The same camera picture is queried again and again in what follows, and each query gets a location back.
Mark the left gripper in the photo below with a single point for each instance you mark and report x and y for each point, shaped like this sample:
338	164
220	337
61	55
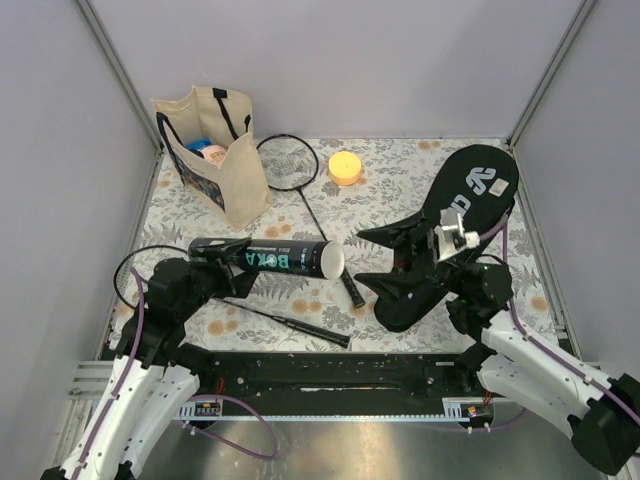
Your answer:
219	263

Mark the black racket cover bag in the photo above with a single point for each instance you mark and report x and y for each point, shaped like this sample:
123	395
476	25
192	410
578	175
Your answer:
480	182

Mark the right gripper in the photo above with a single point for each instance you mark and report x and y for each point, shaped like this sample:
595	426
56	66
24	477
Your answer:
416	262

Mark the black badminton racket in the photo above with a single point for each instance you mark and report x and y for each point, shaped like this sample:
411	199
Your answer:
290	164
341	340

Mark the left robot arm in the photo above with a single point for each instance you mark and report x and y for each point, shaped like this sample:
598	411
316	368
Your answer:
154	372

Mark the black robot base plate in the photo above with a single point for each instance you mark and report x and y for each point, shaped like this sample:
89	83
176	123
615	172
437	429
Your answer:
304	384

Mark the black shuttlecock tube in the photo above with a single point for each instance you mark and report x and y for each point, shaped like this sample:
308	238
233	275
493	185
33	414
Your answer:
309	258

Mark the beige canvas tote bag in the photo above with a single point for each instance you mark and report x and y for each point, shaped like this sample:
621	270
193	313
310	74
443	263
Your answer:
209	137

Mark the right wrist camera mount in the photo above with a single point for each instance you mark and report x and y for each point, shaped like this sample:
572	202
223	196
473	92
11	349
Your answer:
450	236

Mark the blue pink item in bag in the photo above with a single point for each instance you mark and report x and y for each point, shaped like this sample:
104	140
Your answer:
211	152

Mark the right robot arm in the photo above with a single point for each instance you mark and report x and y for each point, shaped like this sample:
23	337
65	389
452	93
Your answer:
599	413

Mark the floral table mat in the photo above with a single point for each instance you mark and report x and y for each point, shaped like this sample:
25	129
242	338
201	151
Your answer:
395	179

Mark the yellow grip tape roll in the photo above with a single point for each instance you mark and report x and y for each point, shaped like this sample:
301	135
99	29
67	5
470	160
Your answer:
344	168

